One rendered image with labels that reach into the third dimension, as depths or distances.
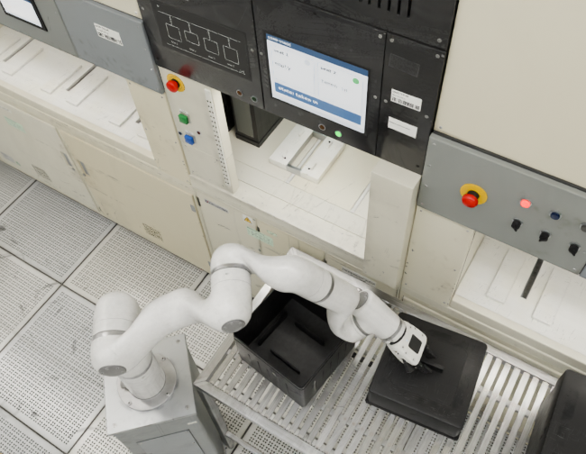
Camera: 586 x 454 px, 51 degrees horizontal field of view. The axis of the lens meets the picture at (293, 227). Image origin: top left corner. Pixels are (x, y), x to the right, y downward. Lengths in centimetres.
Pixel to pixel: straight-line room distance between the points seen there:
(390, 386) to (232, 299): 65
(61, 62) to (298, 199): 132
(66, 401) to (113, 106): 131
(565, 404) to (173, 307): 106
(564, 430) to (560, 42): 100
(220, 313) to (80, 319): 176
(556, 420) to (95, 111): 203
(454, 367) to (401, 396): 19
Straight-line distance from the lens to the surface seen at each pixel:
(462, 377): 196
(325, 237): 214
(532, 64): 131
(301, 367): 203
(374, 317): 174
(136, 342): 167
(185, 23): 177
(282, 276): 147
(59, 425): 301
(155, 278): 317
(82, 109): 276
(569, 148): 142
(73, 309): 322
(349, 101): 157
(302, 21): 149
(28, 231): 357
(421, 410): 191
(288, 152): 234
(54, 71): 299
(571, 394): 186
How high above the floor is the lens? 266
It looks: 56 degrees down
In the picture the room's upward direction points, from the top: 5 degrees counter-clockwise
